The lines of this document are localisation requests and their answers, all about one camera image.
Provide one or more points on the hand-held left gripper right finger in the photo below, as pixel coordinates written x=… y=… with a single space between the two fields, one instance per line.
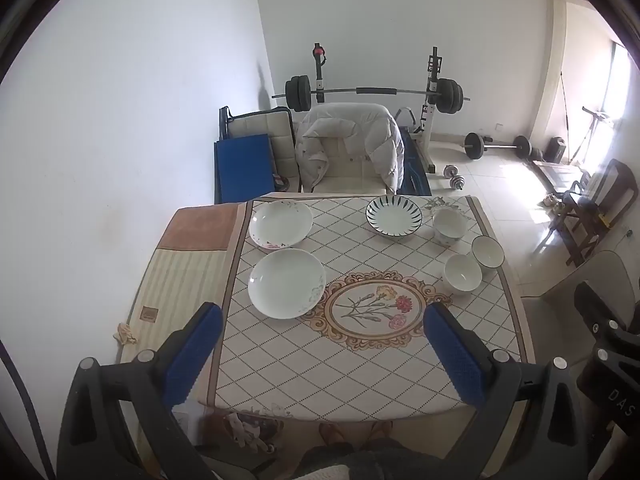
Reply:
x=455 y=355

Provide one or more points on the dark wooden chair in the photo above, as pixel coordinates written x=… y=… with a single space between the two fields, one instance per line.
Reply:
x=582 y=207

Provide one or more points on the white floral bowl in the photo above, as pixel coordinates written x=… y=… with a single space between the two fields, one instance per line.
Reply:
x=447 y=225

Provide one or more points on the cream folding chair black frame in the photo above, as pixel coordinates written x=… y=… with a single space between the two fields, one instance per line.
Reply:
x=260 y=125

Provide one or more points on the metal exercise stand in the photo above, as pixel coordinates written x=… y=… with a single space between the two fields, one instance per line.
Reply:
x=592 y=125

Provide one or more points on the pair of light shoes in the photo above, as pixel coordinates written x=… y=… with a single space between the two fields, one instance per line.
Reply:
x=551 y=201

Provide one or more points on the plain white plate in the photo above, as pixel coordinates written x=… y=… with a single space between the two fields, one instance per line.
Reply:
x=286 y=283

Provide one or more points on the white bowl with dark rim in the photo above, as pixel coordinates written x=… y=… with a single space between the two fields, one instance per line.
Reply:
x=487 y=251

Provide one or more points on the blue striped plate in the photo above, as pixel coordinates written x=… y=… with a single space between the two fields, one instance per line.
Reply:
x=393 y=216

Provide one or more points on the cream upholstered chair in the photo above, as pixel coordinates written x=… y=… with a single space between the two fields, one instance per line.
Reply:
x=345 y=172

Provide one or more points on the crumpled tissue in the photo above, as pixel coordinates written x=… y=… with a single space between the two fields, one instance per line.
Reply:
x=125 y=333

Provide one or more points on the white cloth under table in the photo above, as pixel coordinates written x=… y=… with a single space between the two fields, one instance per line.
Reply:
x=245 y=430

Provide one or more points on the chrome dumbbell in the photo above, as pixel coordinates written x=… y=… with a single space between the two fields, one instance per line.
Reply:
x=454 y=177

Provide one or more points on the short barbell with black plates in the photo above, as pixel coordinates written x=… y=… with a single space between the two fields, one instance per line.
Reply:
x=472 y=146

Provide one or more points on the brown beige striped table mat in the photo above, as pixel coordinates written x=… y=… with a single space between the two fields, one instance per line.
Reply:
x=190 y=270

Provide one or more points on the white plate with pink flowers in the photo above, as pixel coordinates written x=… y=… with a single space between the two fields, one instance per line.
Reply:
x=280 y=225

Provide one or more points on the black blue weight bench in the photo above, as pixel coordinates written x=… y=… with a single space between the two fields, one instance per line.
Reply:
x=415 y=165

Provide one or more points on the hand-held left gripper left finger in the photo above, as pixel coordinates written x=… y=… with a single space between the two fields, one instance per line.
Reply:
x=195 y=355

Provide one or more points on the diamond pattern floral tablecloth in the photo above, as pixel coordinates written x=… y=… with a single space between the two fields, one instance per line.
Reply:
x=350 y=375

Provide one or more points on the small plain white bowl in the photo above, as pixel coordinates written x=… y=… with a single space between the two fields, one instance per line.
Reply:
x=463 y=272

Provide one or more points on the black floor speaker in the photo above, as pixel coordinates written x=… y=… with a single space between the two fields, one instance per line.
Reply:
x=557 y=150

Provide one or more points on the blue folded mat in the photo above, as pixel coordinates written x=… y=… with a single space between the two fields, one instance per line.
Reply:
x=242 y=165

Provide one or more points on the white down jacket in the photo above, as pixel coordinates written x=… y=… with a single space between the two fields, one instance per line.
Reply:
x=380 y=135

